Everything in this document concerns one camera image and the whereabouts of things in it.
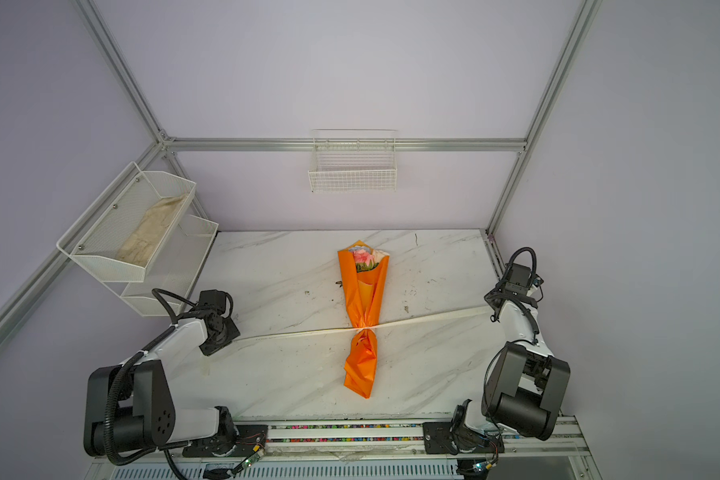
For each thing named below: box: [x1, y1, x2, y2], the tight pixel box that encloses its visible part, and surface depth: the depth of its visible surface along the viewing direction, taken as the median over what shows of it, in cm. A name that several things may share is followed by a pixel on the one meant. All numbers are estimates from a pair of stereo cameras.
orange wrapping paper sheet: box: [338, 249, 390, 399], surface depth 92 cm
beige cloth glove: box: [116, 194, 189, 268], surface depth 81 cm
